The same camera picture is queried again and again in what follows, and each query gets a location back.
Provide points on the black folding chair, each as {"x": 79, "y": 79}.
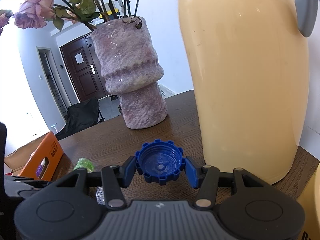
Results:
{"x": 81, "y": 116}

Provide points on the pink textured vase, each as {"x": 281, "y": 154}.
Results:
{"x": 130, "y": 67}

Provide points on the yellow thermos jug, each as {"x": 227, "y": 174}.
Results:
{"x": 250, "y": 70}

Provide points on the blue bottle cap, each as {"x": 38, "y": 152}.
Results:
{"x": 160, "y": 161}

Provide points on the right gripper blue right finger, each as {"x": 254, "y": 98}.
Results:
{"x": 205, "y": 179}

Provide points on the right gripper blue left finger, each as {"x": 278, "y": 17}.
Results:
{"x": 114, "y": 178}

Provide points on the yellow mug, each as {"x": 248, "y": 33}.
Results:
{"x": 309, "y": 199}

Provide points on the orange cardboard box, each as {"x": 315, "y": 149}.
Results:
{"x": 24, "y": 161}

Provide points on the green liquid bottle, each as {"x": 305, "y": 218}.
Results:
{"x": 84, "y": 163}

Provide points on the dark brown door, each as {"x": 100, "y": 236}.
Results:
{"x": 84, "y": 68}

